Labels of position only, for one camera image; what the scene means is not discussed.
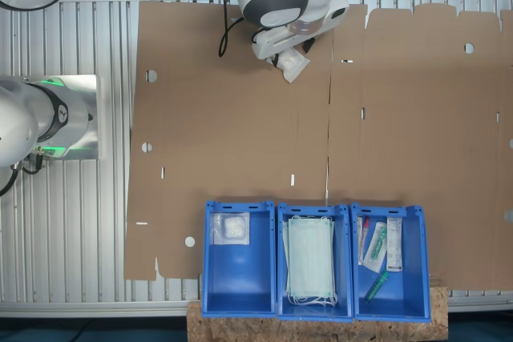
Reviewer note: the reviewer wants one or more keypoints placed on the cotton packet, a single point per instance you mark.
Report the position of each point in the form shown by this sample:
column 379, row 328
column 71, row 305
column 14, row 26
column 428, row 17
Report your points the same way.
column 292, row 63
column 232, row 230

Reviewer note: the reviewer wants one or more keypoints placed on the flat cotton packet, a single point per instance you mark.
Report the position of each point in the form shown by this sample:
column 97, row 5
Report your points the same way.
column 232, row 230

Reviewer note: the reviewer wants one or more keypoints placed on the blue bin with cotton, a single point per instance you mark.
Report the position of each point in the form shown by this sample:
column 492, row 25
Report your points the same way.
column 240, row 278

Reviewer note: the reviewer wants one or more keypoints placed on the brown cardboard sheet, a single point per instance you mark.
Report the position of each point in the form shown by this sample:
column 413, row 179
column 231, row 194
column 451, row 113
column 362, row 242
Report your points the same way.
column 421, row 138
column 224, row 138

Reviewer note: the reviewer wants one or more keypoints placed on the packed red-capped tube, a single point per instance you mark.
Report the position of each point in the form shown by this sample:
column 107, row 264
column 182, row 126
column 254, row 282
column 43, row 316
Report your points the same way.
column 362, row 238

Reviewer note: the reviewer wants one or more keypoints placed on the stack of white face masks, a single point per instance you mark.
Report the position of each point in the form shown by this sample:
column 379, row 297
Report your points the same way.
column 310, row 258

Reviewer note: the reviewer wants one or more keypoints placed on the packed green syringe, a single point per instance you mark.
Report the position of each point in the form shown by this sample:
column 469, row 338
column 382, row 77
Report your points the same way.
column 376, row 246

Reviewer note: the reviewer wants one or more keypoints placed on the blue bin with masks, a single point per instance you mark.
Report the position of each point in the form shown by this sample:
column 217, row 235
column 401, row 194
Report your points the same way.
column 343, row 262

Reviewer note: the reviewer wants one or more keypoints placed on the white printed long packet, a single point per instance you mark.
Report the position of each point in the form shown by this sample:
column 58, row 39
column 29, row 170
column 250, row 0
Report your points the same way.
column 394, row 246

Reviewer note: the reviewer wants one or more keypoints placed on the blue bin with syringes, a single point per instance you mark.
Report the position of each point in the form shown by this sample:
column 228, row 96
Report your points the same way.
column 401, row 298

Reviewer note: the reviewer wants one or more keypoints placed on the chipboard wooden block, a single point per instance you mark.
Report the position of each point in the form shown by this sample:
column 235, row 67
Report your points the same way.
column 320, row 332

